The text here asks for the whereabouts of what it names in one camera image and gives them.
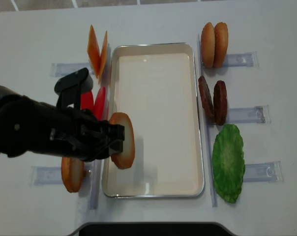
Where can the clear bread pusher rail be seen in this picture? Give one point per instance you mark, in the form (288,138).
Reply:
(40,176)

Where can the toasted bread slice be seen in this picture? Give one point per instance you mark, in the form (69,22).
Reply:
(72,174)
(125,159)

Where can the clear left divider strip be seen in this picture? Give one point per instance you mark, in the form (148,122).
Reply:
(95,183)

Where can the right orange cheese slice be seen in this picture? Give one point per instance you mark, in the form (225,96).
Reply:
(103,58)

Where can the dark base at bottom edge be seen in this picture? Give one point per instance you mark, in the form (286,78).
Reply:
(152,229)

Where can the brown meat patty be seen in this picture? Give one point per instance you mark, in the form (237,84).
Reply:
(206,99)
(220,103)

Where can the white metal tray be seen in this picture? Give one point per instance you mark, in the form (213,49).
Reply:
(155,85)

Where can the orange cheese slice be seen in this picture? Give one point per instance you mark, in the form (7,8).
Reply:
(93,51)
(103,58)

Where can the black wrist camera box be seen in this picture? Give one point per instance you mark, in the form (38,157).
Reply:
(70,88)

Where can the left brown meat patty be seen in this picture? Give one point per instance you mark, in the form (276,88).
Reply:
(206,99)

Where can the bun half rack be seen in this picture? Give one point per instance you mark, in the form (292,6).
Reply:
(221,44)
(208,45)

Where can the left bun half right rack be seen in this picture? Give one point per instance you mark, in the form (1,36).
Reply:
(208,45)

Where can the clear cheese pusher rail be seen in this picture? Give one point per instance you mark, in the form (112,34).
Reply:
(63,69)

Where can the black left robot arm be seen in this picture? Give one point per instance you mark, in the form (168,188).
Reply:
(28,125)

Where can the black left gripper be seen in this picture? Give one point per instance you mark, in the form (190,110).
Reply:
(92,139)

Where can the right brown meat patty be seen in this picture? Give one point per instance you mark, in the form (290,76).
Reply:
(220,103)

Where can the green lettuce leaf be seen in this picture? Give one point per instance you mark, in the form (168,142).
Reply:
(228,163)

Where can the toasted bread slice in rack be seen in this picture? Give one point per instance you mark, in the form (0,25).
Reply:
(72,174)

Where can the left orange cheese slice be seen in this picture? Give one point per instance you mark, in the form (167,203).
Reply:
(93,51)

